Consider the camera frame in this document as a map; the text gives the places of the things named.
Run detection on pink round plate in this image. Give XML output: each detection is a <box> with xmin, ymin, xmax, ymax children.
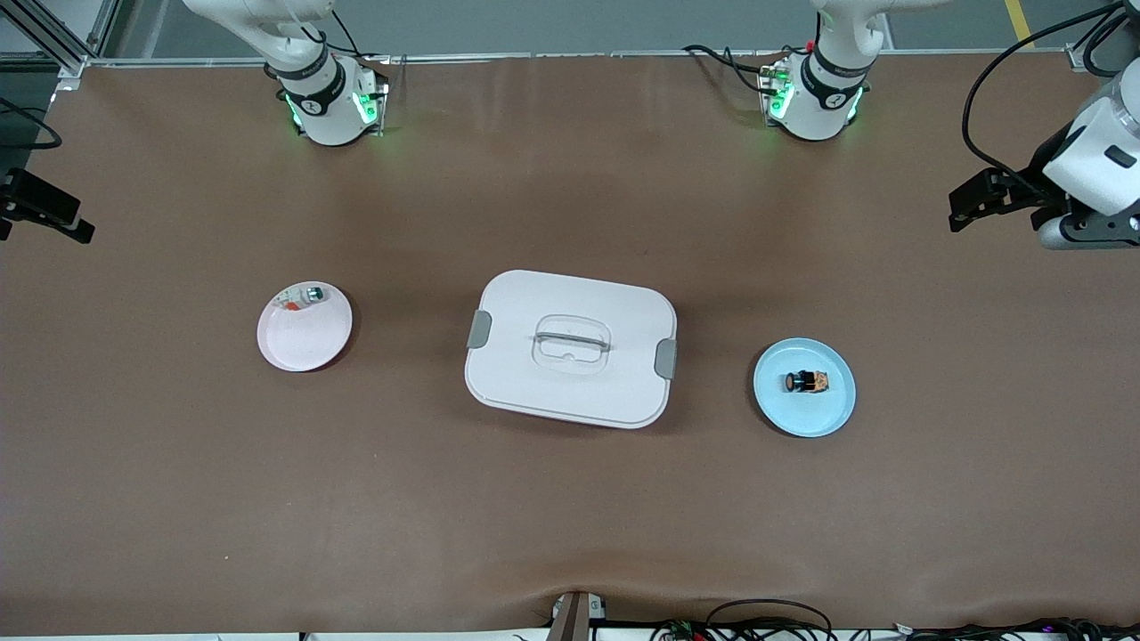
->
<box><xmin>256</xmin><ymin>281</ymin><xmax>354</xmax><ymax>373</ymax></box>

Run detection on light blue round plate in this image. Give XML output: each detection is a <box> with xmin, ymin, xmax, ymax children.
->
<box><xmin>753</xmin><ymin>337</ymin><xmax>858</xmax><ymax>439</ymax></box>

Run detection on white lidded storage box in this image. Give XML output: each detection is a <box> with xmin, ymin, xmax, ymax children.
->
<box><xmin>464</xmin><ymin>270</ymin><xmax>679</xmax><ymax>431</ymax></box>

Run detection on brown table mat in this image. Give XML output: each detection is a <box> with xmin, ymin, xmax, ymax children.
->
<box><xmin>0</xmin><ymin>49</ymin><xmax>1140</xmax><ymax>635</ymax></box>

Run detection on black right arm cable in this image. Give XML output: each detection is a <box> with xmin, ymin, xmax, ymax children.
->
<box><xmin>0</xmin><ymin>96</ymin><xmax>63</xmax><ymax>150</ymax></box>

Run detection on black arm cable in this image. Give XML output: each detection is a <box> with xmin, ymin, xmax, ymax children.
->
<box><xmin>0</xmin><ymin>96</ymin><xmax>63</xmax><ymax>150</ymax></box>
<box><xmin>961</xmin><ymin>0</ymin><xmax>1140</xmax><ymax>193</ymax></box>

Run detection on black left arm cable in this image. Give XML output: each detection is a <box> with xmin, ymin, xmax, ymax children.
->
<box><xmin>961</xmin><ymin>0</ymin><xmax>1140</xmax><ymax>193</ymax></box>

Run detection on aluminium frame profile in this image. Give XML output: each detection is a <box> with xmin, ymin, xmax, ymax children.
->
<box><xmin>1066</xmin><ymin>0</ymin><xmax>1140</xmax><ymax>72</ymax></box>
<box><xmin>0</xmin><ymin>0</ymin><xmax>122</xmax><ymax>81</ymax></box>

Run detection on black left base cables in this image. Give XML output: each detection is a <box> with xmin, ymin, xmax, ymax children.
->
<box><xmin>682</xmin><ymin>43</ymin><xmax>785</xmax><ymax>95</ymax></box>

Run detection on black right base cable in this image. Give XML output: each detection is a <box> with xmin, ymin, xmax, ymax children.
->
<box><xmin>325</xmin><ymin>7</ymin><xmax>390</xmax><ymax>90</ymax></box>

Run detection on metal table edge rail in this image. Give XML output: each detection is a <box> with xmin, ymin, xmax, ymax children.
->
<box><xmin>85</xmin><ymin>48</ymin><xmax>1070</xmax><ymax>66</ymax></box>

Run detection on black looped cable bundle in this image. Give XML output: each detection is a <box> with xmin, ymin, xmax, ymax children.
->
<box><xmin>650</xmin><ymin>598</ymin><xmax>838</xmax><ymax>641</ymax></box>

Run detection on metal clamp bracket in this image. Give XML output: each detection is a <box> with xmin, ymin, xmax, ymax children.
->
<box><xmin>547</xmin><ymin>590</ymin><xmax>607</xmax><ymax>641</ymax></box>

